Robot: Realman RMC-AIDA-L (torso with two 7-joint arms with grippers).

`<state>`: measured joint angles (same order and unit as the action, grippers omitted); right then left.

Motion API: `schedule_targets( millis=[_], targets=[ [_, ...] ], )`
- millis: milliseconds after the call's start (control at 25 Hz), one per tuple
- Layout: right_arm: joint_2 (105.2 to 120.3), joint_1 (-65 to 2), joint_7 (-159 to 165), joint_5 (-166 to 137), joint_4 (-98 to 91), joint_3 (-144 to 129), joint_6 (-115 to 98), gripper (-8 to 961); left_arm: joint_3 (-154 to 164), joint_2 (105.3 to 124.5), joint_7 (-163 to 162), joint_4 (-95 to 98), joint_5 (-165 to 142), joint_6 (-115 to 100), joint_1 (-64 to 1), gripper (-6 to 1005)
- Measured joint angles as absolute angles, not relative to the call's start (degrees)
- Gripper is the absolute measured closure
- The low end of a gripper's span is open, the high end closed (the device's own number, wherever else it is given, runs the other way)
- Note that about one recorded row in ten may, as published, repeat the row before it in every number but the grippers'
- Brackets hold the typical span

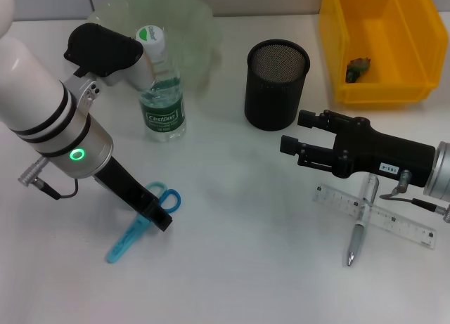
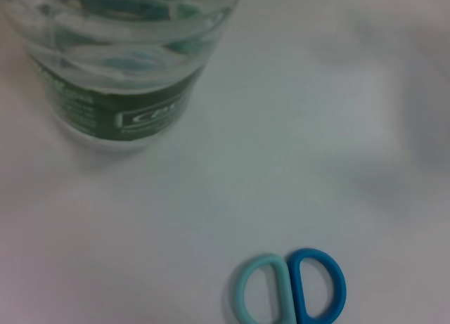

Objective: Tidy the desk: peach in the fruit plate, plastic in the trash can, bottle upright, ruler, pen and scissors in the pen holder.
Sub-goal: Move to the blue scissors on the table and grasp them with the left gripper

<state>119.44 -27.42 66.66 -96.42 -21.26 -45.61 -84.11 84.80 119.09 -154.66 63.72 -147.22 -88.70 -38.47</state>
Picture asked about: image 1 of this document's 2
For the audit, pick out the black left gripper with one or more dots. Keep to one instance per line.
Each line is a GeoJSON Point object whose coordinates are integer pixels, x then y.
{"type": "Point", "coordinates": [126, 187]}

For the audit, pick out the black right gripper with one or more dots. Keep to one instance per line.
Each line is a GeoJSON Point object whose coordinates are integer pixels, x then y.
{"type": "Point", "coordinates": [383, 155]}

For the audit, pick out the green plastic wrapper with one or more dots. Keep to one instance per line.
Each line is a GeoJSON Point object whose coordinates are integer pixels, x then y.
{"type": "Point", "coordinates": [356, 69]}

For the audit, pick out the clear green-label water bottle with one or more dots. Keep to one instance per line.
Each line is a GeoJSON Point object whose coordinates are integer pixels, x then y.
{"type": "Point", "coordinates": [163, 106]}

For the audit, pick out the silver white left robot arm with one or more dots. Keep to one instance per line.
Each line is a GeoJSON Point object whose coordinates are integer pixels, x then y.
{"type": "Point", "coordinates": [28, 85]}

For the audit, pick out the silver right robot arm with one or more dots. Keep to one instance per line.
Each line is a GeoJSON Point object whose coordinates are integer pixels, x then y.
{"type": "Point", "coordinates": [439, 169]}

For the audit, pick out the black mesh pen holder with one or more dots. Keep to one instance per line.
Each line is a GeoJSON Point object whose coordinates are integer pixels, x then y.
{"type": "Point", "coordinates": [274, 99]}

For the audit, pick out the blue scissors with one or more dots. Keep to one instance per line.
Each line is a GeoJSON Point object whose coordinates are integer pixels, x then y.
{"type": "Point", "coordinates": [121, 243]}

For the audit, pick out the silver pen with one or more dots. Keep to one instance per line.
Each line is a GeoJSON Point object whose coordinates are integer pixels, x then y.
{"type": "Point", "coordinates": [358, 232]}

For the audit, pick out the clear plastic ruler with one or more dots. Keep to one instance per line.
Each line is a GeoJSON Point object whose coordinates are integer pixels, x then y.
{"type": "Point", "coordinates": [404, 225]}

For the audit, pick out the translucent green fruit bowl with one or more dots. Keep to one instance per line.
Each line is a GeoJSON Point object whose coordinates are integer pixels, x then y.
{"type": "Point", "coordinates": [197, 29]}

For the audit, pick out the yellow plastic bin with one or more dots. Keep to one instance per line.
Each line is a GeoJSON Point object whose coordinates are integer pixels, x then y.
{"type": "Point", "coordinates": [404, 39]}

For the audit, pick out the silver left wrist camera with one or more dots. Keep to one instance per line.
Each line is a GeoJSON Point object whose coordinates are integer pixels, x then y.
{"type": "Point", "coordinates": [102, 50]}

